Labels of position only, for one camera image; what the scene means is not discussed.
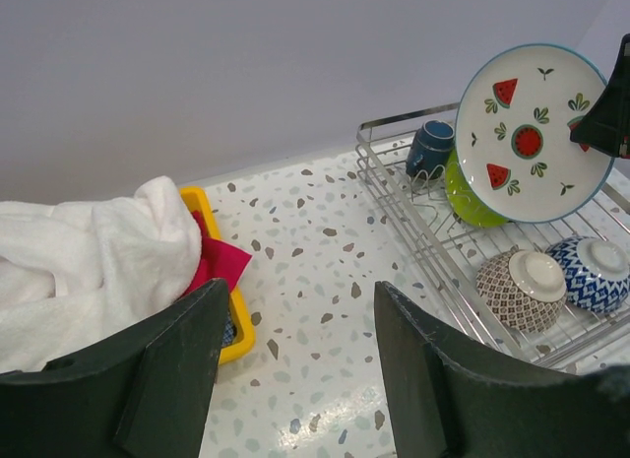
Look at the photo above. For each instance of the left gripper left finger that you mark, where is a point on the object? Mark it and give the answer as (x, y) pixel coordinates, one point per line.
(142, 392)

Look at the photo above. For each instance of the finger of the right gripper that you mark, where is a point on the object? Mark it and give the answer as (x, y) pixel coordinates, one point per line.
(606, 126)

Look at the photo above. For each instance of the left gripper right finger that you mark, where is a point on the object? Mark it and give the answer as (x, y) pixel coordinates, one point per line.
(449, 395)

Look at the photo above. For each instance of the watermelon pattern white plate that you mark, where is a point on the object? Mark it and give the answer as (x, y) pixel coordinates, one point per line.
(513, 128)

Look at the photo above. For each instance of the red patterned small dish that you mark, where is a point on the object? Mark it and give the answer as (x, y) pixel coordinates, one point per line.
(524, 289)

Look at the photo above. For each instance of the blue patterned bowl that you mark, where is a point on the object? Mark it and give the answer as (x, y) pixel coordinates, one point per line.
(596, 272)

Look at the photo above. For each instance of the lime green plate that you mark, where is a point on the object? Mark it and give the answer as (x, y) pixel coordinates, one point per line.
(465, 204)

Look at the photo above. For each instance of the wire dish rack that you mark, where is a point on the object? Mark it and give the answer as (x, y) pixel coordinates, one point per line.
(447, 251)

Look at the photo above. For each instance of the dark blue mug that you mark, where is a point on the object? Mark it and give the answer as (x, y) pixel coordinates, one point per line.
(430, 149)

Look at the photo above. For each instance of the blue checked cloth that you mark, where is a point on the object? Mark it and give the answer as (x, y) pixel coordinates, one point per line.
(231, 334)

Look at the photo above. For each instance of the white towel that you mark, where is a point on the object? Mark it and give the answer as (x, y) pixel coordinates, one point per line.
(76, 273)

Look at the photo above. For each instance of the pink cloth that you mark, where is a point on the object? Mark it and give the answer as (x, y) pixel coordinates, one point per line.
(218, 260)

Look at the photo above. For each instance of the yellow plastic bin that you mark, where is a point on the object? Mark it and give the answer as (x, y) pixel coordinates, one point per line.
(195, 199)

